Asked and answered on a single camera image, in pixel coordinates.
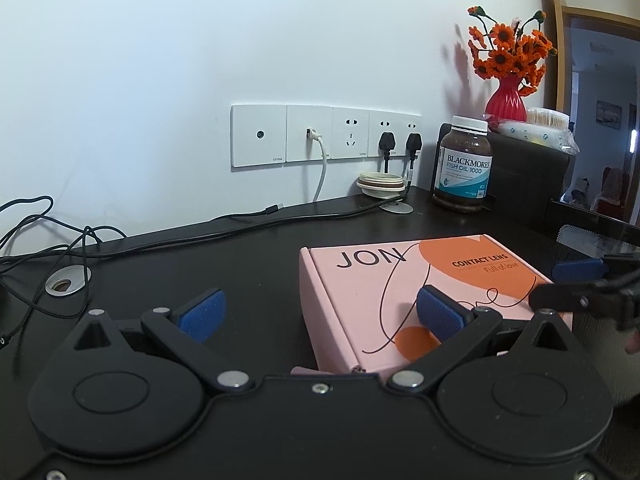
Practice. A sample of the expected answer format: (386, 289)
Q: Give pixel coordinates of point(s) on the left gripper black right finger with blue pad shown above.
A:
(463, 335)

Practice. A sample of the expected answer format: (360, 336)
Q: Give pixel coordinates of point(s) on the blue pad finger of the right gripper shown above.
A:
(606, 287)

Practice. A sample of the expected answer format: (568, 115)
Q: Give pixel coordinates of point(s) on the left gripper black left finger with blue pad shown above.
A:
(183, 333)

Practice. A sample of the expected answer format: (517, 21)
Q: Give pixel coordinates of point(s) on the pink cardboard box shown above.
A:
(359, 301)

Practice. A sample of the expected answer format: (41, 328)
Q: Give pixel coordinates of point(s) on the silver desk grommet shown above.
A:
(67, 281)

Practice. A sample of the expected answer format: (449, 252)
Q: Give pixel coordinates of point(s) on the black cabinet box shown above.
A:
(525, 179)

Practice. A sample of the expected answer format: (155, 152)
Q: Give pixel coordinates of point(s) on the brown fish oil bottle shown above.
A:
(463, 164)

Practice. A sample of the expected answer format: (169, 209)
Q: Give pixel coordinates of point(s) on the stack of coasters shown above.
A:
(381, 185)

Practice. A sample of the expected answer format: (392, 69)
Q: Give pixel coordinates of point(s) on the cotton swab pack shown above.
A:
(543, 127)

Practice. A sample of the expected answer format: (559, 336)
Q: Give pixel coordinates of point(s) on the black plug right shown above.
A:
(413, 148)

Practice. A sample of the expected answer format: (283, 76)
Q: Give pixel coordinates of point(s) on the black plug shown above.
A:
(413, 148)
(386, 145)

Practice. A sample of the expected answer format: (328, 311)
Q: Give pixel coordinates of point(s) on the black plug left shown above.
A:
(386, 145)

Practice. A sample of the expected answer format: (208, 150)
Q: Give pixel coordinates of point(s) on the red ribbed vase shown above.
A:
(506, 103)

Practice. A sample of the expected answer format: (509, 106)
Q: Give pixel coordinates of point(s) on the orange artificial flowers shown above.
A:
(516, 51)

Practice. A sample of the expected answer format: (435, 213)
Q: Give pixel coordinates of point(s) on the white wall socket panel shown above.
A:
(273, 134)

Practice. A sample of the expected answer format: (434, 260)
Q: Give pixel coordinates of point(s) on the wooden door frame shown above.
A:
(615, 17)

